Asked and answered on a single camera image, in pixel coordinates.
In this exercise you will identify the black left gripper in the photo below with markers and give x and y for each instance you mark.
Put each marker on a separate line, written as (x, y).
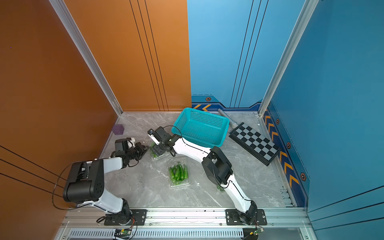
(140, 147)

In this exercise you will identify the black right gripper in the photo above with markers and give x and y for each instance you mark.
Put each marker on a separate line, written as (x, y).
(158, 150)

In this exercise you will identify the clear plastic pepper container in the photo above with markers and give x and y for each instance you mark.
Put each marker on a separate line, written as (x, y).
(157, 153)

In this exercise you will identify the teal plastic mesh basket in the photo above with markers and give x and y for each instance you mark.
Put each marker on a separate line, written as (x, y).
(201, 128)

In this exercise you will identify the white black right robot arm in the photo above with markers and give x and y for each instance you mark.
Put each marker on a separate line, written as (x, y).
(216, 165)

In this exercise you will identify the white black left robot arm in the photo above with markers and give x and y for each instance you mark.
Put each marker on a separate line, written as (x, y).
(85, 184)

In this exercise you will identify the purple embossed cube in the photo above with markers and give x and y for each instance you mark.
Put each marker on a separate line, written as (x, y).
(118, 129)

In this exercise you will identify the clear middle pepper container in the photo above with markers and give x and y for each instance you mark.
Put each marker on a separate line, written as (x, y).
(178, 172)

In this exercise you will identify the grey cylinder rod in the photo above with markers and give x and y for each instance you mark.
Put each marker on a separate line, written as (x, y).
(232, 123)

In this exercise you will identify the clear right pepper container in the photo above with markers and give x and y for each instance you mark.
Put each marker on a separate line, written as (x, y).
(220, 188)

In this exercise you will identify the green circuit board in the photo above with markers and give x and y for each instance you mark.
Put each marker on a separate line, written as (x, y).
(122, 234)

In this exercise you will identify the black white chessboard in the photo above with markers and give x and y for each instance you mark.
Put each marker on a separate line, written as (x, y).
(255, 143)

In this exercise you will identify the small circuit board right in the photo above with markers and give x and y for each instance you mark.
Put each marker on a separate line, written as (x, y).
(259, 230)

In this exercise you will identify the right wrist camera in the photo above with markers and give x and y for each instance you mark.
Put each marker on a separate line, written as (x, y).
(151, 134)

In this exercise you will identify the aluminium corner post left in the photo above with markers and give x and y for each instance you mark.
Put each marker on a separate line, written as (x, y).
(74, 32)

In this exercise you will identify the aluminium corner post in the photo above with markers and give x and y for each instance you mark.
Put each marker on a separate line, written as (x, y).
(74, 32)
(292, 43)

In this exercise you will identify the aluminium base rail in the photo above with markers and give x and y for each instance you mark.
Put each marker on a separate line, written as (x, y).
(207, 223)

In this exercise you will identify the aluminium corner post right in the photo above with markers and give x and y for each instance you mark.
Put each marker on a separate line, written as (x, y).
(292, 43)

